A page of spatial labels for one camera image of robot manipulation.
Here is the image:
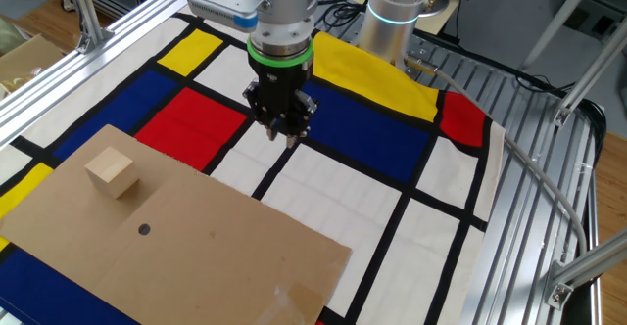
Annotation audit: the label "light wooden cube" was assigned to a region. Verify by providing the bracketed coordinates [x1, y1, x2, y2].
[83, 146, 141, 201]

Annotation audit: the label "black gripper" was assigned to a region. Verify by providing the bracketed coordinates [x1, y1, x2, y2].
[243, 59, 319, 149]

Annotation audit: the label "black cable loops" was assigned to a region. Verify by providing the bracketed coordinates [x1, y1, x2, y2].
[315, 0, 367, 31]

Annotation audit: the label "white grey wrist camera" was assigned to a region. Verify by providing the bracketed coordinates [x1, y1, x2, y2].
[186, 0, 270, 32]

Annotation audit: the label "brown cardboard sheet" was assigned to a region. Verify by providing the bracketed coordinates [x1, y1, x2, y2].
[0, 123, 353, 325]

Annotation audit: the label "grey cable with brass plug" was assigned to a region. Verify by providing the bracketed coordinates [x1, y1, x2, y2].
[404, 54, 589, 257]

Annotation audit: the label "colour block patterned cloth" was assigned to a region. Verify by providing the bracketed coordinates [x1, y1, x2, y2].
[0, 12, 506, 325]

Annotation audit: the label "aluminium strut with bracket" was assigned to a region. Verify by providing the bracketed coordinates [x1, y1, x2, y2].
[552, 26, 627, 128]
[63, 0, 115, 56]
[542, 227, 627, 311]

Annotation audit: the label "grey diagonal pole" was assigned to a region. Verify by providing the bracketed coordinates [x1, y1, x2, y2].
[517, 0, 603, 71]

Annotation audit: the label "open cardboard box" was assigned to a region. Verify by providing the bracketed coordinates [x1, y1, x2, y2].
[0, 33, 66, 102]

